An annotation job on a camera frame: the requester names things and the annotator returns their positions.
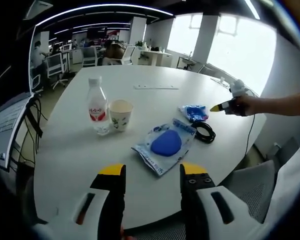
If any white mesh office chair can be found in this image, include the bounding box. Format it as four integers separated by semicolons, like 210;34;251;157
81;46;100;67
121;46;137;66
46;53;68;90

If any blue plastic packet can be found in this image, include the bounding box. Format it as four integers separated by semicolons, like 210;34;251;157
178;104;211;123

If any person's right hand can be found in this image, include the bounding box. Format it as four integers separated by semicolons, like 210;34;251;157
235;94;257;118

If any narrow bright window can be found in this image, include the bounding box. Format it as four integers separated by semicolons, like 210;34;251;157
167;13;203;57

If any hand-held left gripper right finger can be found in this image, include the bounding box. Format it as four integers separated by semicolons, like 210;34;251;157
179;161;268;240

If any metal frame table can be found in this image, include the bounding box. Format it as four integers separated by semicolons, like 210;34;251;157
177;56;206;72

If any white laptop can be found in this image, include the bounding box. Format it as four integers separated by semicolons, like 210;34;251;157
0;24;38;137

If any person's white shirt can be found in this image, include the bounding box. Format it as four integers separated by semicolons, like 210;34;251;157
264;139;300;226

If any clear water bottle red label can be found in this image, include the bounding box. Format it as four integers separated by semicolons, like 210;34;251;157
86;76;110;136

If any grey mesh chair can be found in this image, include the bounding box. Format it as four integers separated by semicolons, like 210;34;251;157
219;159;278;223

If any white office desk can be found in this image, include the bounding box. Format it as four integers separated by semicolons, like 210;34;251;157
137;44;173;67

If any white paper cup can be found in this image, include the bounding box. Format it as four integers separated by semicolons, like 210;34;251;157
108;99;135;133

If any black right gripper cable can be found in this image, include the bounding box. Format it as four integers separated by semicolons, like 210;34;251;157
244;113;256;157

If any short ceiling light strip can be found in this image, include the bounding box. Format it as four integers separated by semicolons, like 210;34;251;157
244;0;261;20

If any wide bright window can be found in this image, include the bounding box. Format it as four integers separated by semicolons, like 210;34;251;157
206;16;277;96

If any white power strip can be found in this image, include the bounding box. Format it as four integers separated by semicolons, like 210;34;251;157
133;84;180;90

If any clear bag with blue pad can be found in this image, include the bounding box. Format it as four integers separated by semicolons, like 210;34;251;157
131;117;197;178

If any long ceiling light strip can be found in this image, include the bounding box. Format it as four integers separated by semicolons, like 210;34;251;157
36;3;175;27

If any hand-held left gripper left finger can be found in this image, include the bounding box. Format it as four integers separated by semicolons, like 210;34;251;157
32;163;128;240

